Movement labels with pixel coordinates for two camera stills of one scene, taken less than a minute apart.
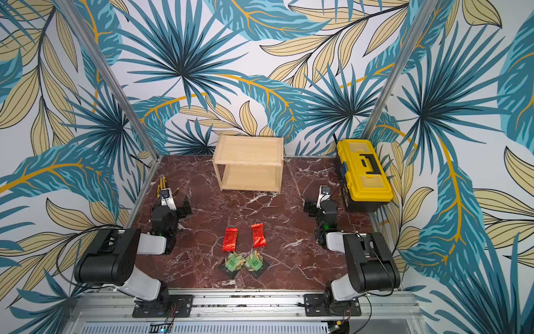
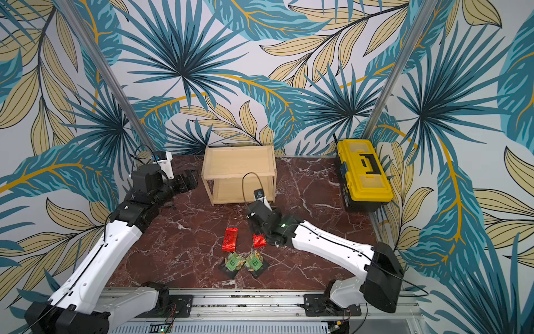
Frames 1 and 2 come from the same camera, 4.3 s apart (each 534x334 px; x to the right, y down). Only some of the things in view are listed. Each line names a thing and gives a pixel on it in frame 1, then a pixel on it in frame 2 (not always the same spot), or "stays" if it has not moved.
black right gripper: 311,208 → 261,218
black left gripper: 181,209 → 184,186
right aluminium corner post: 414,34 stays
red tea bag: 259,239 stays
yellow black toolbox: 366,185 stays
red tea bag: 229,240 stays
